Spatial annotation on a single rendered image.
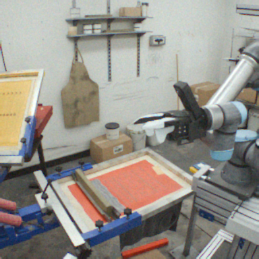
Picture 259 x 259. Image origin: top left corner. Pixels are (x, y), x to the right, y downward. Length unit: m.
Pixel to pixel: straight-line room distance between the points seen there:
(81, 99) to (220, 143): 2.76
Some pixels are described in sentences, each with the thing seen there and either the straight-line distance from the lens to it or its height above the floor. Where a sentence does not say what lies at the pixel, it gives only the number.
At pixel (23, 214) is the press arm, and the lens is 1.39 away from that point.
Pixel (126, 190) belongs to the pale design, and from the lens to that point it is 1.59.
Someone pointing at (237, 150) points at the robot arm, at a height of 1.43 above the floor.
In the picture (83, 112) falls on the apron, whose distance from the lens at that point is 3.49.
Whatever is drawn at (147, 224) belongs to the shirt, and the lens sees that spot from 1.60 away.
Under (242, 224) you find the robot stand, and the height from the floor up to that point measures 1.17.
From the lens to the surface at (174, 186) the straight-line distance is 1.64.
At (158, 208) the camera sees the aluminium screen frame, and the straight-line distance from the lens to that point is 1.42.
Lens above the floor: 1.94
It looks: 25 degrees down
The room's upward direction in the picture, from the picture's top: straight up
